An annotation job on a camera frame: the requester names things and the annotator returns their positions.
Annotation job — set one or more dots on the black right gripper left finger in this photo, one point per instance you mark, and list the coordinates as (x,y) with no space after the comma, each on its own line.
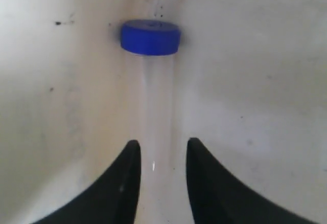
(112,198)

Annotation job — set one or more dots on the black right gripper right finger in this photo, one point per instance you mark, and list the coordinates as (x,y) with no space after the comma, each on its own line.
(217,196)

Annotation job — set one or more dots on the cream plastic bin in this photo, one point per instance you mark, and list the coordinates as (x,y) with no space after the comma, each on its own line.
(249,82)

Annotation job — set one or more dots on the blue cap tube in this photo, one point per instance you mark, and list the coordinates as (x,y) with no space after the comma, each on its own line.
(150,46)

